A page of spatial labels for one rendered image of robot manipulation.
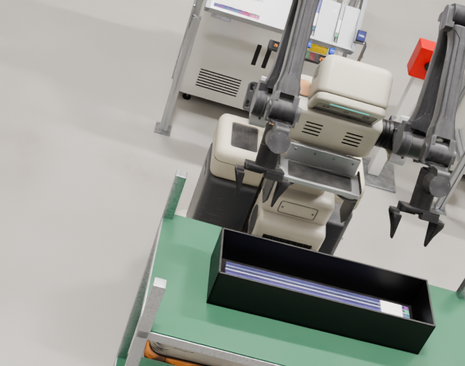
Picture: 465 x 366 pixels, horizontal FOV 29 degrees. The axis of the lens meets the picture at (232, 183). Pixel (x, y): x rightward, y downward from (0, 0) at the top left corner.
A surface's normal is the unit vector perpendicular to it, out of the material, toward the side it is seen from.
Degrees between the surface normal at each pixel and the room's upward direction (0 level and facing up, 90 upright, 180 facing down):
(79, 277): 0
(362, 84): 42
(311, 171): 0
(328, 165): 90
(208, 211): 90
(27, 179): 0
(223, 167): 90
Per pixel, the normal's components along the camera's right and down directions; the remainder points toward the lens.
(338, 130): -0.08, 0.71
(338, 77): 0.18, -0.14
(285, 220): 0.28, -0.66
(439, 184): 0.08, 0.21
